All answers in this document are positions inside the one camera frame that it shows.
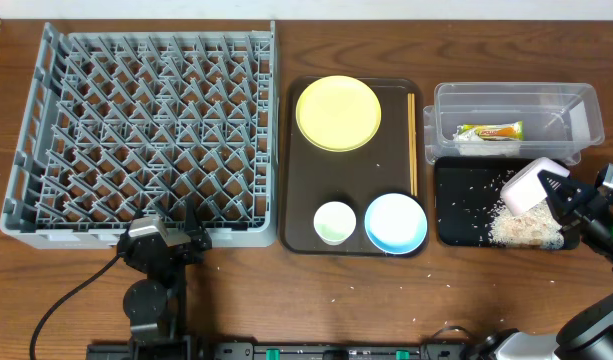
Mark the grey plastic dish rack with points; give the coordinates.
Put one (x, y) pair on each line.
(117, 124)

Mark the pile of rice waste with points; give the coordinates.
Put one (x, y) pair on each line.
(533, 228)

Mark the wooden chopstick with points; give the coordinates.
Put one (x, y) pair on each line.
(413, 150)
(409, 138)

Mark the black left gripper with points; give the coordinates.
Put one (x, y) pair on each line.
(171, 245)

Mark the clear plastic bin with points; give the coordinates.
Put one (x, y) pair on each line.
(558, 120)

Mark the yellow round plate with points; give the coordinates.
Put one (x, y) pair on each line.
(338, 113)

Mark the dark brown serving tray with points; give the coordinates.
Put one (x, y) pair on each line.
(311, 177)

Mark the light blue bowl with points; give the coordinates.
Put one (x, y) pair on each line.
(396, 224)

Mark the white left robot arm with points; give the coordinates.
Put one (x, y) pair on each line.
(156, 305)

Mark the food wrapper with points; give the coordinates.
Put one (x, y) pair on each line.
(490, 132)

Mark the black waste tray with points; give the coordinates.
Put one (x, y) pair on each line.
(467, 189)

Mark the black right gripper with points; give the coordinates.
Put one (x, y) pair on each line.
(580, 196)

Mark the pale green cup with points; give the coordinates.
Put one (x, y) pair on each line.
(334, 222)

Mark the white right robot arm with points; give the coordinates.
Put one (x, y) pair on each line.
(588, 335)

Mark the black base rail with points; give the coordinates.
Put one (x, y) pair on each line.
(248, 351)

